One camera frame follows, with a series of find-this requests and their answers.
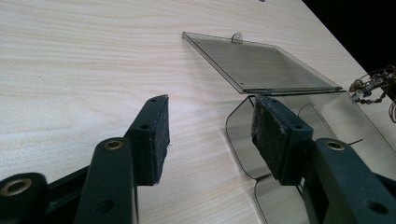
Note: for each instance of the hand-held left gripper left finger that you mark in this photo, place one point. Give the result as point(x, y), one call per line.
point(149, 140)

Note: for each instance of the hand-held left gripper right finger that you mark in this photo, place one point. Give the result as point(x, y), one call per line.
point(281, 141)

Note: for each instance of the smoky clear plastic compartment box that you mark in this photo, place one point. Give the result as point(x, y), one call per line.
point(255, 65)

